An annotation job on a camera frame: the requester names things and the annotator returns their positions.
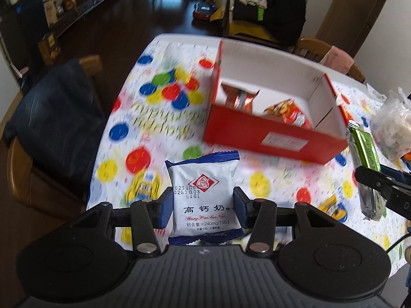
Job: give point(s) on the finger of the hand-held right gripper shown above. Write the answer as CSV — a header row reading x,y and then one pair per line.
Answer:
x,y
399,175
382,186

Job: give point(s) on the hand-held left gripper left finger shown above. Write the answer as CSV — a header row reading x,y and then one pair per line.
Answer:
x,y
165,208

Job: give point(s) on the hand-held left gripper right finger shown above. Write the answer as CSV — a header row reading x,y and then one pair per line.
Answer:
x,y
239,207

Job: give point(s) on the white biscuit packet blue edges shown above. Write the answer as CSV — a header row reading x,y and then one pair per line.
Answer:
x,y
202,199

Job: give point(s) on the green snack bar packet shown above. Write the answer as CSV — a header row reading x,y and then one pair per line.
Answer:
x,y
364,144

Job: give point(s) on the red cardboard box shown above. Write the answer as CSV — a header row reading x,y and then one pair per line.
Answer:
x,y
257,128

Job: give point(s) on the clear plastic bag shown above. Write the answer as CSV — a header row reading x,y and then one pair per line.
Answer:
x,y
393,128

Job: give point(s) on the balloon print tablecloth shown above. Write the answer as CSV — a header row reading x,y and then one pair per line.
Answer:
x,y
154,147

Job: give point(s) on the small printed paper packet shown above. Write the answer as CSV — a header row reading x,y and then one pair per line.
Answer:
x,y
375,93

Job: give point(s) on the orange snack packet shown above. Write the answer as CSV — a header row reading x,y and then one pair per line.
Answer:
x,y
289,114

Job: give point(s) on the brown foil snack packet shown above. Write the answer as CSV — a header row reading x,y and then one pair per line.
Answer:
x,y
239,98

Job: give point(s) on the pink cloth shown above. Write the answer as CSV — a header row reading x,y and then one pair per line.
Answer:
x,y
338,59

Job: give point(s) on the dark jacket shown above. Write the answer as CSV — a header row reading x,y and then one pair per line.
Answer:
x,y
57,122

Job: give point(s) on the wooden chair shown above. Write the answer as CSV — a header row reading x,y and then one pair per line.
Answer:
x,y
310,48
22,179

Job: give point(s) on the wooden door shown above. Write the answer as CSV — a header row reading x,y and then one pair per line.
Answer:
x,y
353,9

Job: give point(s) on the wooden armchair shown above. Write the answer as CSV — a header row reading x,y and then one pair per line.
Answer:
x,y
247,32

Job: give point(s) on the yellow seat cushion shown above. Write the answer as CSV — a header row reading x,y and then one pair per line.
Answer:
x,y
249,27

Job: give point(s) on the brown cardboard carton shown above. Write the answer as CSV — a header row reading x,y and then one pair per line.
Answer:
x,y
48,48

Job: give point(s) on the blue red toy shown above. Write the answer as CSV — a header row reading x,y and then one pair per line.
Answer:
x,y
204,11

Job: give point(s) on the black clothing pile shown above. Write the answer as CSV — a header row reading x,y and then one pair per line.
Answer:
x,y
282,12

